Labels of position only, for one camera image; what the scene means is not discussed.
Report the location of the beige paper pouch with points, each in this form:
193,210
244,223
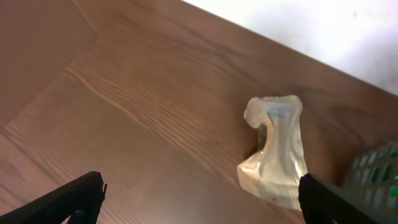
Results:
273,172

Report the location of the grey plastic lattice basket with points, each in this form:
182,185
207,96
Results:
372,178

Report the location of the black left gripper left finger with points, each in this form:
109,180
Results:
78,201

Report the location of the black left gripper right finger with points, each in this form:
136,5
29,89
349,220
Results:
326,203

